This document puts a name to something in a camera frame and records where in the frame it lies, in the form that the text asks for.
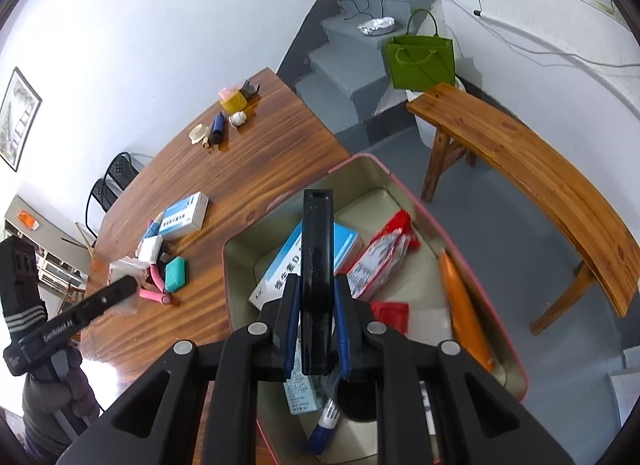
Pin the blue white medicine box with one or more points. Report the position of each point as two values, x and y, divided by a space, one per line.
185 215

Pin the blue cylinder with black end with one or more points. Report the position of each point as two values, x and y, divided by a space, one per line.
217 127

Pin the pink foam tube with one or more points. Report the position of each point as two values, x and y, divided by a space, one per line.
157 277
152 296

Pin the small white box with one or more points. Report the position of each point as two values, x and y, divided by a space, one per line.
150 249

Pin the small red sachet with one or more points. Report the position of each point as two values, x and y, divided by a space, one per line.
392 316

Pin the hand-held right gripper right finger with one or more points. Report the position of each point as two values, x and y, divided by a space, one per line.
342 330

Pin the green tote bag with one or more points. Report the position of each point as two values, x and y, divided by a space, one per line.
420 62

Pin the white green medicine box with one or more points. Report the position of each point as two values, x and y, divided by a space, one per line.
302 395

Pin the black metal chair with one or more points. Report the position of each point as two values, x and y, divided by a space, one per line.
122 170
102 200

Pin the wooden bench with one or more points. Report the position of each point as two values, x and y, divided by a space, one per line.
525 165

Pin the foil wrapped item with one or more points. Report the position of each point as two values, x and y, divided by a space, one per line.
376 26

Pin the black case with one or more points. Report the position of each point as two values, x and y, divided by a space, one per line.
316 270

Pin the small dark box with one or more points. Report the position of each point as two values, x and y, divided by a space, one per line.
248 89

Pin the small white cap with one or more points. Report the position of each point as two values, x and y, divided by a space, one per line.
238 119

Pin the person's left hand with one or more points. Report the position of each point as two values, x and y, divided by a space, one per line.
82 390

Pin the white marker with blue cap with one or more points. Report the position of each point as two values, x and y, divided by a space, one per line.
322 427

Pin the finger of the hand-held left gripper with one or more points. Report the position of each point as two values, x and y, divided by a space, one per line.
110 297

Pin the teal sponge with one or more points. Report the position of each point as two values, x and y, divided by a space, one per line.
176 274

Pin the white round cap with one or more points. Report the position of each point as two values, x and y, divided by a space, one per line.
198 134

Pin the orange tube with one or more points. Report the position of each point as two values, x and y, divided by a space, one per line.
465 315

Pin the yellow tape roll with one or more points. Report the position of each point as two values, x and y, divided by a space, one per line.
234 104

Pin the framed wall picture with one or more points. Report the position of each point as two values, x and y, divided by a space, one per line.
17 120

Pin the red white snack packet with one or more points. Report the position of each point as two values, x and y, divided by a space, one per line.
375 265

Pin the long white barcode medicine box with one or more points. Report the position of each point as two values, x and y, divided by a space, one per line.
277 280

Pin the pink tape roll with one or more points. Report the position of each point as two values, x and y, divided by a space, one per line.
227 93

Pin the white cabinet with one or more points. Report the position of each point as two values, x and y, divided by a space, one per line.
55 245

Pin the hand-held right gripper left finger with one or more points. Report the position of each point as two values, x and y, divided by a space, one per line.
292 325

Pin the grey concrete stairs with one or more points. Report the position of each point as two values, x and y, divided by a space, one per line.
345 70

